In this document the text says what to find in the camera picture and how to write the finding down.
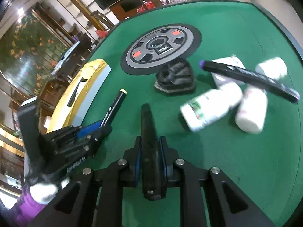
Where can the white pill bottle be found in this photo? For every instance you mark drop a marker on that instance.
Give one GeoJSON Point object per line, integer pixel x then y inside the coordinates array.
{"type": "Point", "coordinates": [272, 67]}
{"type": "Point", "coordinates": [251, 113]}

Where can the black marker with purple cap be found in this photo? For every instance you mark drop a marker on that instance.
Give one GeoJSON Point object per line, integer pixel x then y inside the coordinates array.
{"type": "Point", "coordinates": [248, 76]}

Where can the white bottle with picture label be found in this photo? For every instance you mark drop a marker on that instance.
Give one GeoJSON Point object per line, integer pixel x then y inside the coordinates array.
{"type": "Point", "coordinates": [208, 108]}

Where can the large flower landscape painting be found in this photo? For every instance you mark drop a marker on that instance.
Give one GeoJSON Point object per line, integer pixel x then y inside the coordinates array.
{"type": "Point", "coordinates": [23, 52]}

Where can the black marker with beige caps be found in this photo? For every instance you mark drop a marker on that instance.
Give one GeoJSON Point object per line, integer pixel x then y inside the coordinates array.
{"type": "Point", "coordinates": [116, 104]}

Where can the black desk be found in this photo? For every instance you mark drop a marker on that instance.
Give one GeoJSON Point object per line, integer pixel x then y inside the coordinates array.
{"type": "Point", "coordinates": [75, 52]}

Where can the person's left forearm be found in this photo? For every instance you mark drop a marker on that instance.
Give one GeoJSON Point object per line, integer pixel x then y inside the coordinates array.
{"type": "Point", "coordinates": [23, 210]}

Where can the round grey table centre panel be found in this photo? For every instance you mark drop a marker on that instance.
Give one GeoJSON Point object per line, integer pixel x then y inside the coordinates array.
{"type": "Point", "coordinates": [142, 59]}

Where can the red plastic bag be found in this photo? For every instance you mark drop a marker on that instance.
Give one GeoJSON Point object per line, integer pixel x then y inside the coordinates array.
{"type": "Point", "coordinates": [145, 6]}
{"type": "Point", "coordinates": [101, 33]}

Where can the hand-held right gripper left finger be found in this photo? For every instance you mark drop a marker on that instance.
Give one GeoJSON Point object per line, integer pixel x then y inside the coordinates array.
{"type": "Point", "coordinates": [137, 160]}

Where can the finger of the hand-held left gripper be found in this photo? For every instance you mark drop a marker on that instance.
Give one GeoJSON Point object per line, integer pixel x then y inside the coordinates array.
{"type": "Point", "coordinates": [101, 134]}
{"type": "Point", "coordinates": [88, 128]}

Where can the person's left hand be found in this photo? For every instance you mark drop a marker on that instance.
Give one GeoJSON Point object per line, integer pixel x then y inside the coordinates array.
{"type": "Point", "coordinates": [43, 191]}

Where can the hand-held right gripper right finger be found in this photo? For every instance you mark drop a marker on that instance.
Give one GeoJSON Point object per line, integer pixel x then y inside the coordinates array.
{"type": "Point", "coordinates": [164, 160]}

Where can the gold rimmed storage box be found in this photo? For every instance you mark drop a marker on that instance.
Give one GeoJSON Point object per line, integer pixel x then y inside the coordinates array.
{"type": "Point", "coordinates": [94, 85]}

